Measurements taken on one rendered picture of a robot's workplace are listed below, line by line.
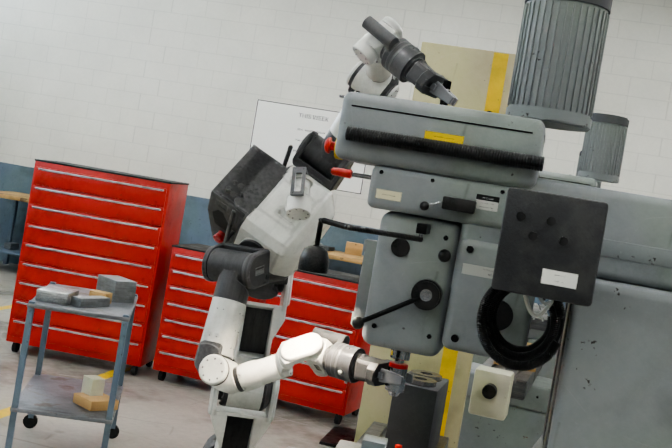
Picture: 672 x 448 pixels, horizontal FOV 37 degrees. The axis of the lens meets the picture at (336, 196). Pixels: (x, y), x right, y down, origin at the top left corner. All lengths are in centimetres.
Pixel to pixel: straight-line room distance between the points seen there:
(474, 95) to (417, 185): 189
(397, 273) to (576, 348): 45
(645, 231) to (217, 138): 1000
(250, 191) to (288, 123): 908
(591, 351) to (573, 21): 74
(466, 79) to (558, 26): 185
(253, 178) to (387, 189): 57
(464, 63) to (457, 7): 751
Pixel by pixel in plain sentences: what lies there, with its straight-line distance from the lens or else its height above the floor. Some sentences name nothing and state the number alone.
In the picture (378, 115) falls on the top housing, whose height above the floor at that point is 184.
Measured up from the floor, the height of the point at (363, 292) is 142.
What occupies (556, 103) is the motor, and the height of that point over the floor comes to 193.
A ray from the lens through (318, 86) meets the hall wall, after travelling 1182.
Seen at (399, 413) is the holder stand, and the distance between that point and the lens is 281.
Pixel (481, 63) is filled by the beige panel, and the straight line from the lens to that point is 422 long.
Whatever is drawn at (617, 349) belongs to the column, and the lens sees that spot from 224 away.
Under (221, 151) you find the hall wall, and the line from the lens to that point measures 1206.
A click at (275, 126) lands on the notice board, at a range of 1189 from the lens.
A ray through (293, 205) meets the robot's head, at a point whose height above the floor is 159.
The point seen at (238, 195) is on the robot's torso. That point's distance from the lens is 278.
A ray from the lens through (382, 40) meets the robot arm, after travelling 249.
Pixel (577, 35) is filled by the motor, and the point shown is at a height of 209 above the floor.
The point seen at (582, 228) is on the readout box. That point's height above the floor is 167.
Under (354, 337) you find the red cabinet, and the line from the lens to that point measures 706.
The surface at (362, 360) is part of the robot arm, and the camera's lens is 250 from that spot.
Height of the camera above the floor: 168
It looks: 1 degrees down
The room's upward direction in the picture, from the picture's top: 10 degrees clockwise
